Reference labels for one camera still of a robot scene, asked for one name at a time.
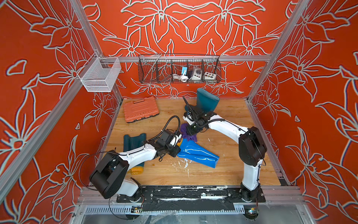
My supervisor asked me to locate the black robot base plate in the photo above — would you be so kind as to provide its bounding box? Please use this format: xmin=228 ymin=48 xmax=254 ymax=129
xmin=116 ymin=186 xmax=266 ymax=203

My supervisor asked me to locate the black wire wall basket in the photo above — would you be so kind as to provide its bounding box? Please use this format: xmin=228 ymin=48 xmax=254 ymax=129
xmin=138 ymin=53 xmax=222 ymax=84

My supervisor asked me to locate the white grey round device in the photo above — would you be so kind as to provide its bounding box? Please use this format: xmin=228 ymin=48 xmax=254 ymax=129
xmin=189 ymin=67 xmax=202 ymax=81

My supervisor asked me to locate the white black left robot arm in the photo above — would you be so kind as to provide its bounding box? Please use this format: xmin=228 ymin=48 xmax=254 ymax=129
xmin=89 ymin=129 xmax=182 ymax=201

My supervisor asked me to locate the blue rubber boot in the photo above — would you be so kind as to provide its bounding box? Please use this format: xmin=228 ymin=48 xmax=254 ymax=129
xmin=177 ymin=139 xmax=220 ymax=169

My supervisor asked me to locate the orange plastic tool case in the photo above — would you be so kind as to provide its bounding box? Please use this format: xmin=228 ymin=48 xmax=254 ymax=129
xmin=123 ymin=97 xmax=160 ymax=123

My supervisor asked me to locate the dark teal rubber boot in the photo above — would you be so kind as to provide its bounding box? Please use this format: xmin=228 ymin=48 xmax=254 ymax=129
xmin=123 ymin=133 xmax=147 ymax=175

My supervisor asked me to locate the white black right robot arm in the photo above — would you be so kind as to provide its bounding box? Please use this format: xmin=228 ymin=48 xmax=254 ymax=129
xmin=183 ymin=105 xmax=267 ymax=192

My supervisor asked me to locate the purple cloth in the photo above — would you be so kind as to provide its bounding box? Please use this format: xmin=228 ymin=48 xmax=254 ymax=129
xmin=180 ymin=123 xmax=198 ymax=142

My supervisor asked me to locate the blue white small box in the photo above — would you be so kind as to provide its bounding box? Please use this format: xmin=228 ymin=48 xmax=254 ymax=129
xmin=181 ymin=66 xmax=188 ymax=76

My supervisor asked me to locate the white dotted box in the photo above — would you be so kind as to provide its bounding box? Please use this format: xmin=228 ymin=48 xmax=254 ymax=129
xmin=204 ymin=72 xmax=216 ymax=82

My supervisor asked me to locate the white wire mesh basket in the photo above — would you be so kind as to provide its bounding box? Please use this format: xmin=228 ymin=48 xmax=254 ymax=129
xmin=78 ymin=57 xmax=122 ymax=92

